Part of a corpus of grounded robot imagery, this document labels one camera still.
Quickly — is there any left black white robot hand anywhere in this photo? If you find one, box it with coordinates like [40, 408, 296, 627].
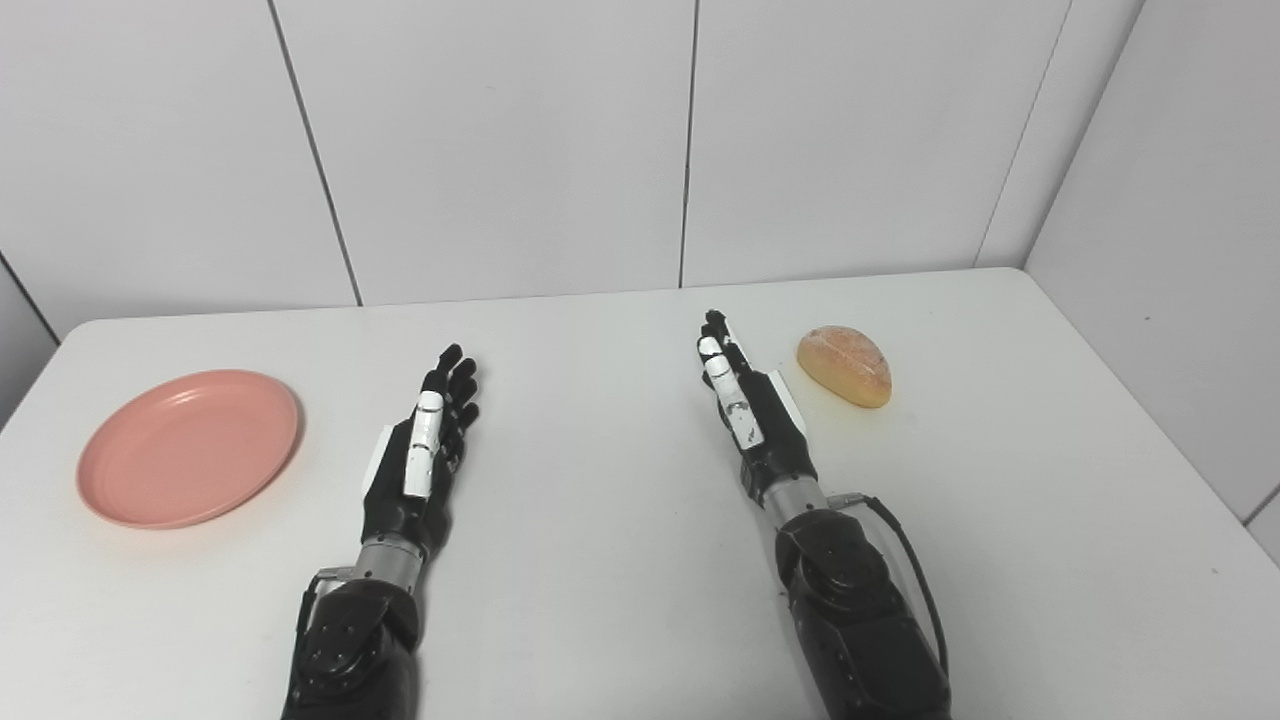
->
[361, 344, 481, 557]

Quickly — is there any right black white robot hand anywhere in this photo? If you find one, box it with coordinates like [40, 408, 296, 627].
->
[697, 309, 809, 506]

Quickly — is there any golden bread roll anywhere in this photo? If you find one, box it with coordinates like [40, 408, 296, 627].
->
[796, 325, 893, 409]

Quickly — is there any pink round plate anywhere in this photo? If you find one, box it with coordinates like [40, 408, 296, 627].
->
[76, 369, 301, 530]

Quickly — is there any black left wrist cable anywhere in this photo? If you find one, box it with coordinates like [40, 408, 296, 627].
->
[294, 567, 353, 641]

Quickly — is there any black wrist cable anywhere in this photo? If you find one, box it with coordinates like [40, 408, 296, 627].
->
[832, 491, 950, 681]
[294, 567, 353, 641]

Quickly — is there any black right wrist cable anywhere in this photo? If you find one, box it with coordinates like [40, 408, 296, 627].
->
[832, 491, 950, 681]

